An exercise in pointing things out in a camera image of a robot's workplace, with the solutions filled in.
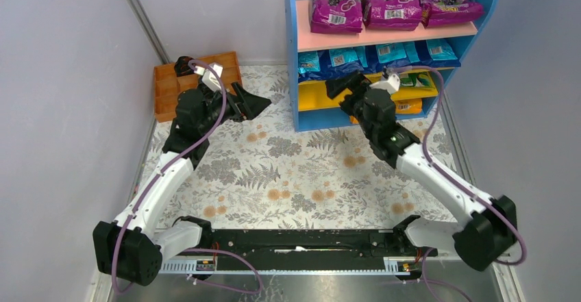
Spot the green candy bag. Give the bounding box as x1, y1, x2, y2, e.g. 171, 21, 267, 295
399, 72, 435, 88

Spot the large blue candy bag front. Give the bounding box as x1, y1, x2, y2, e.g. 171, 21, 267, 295
414, 38, 461, 68

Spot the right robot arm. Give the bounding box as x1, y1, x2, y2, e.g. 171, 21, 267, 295
325, 71, 521, 271

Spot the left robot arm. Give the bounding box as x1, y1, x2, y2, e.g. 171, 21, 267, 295
92, 82, 271, 286

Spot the orange candy bag under shelf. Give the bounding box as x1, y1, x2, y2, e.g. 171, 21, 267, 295
395, 99, 423, 114

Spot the blue shelf unit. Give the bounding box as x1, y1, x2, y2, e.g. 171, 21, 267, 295
284, 0, 498, 131

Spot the left purple candy bag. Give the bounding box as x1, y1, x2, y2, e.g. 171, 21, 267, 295
310, 0, 363, 34

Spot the purple candy bag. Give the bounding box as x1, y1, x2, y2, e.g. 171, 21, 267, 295
310, 0, 363, 34
419, 0, 484, 27
362, 0, 422, 31

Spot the middle purple candy bag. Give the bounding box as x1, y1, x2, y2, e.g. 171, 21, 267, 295
362, 0, 422, 31

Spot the right purple candy bag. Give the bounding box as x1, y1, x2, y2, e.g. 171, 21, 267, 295
419, 0, 484, 27

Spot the floral table mat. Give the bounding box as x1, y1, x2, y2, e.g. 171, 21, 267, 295
156, 66, 453, 230

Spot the black tape roll back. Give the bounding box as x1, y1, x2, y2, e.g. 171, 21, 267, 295
174, 55, 195, 77

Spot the wooden compartment tray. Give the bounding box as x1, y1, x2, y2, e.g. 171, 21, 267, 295
153, 51, 243, 123

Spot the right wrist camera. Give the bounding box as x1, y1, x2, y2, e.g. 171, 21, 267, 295
378, 70, 401, 95

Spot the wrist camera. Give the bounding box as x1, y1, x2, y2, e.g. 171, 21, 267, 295
188, 60, 223, 92
378, 70, 401, 95

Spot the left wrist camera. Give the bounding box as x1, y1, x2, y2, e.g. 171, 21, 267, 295
188, 60, 223, 92

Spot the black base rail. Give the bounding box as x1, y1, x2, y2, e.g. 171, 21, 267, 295
190, 229, 438, 273

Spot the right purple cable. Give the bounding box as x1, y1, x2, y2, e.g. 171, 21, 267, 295
383, 66, 528, 302

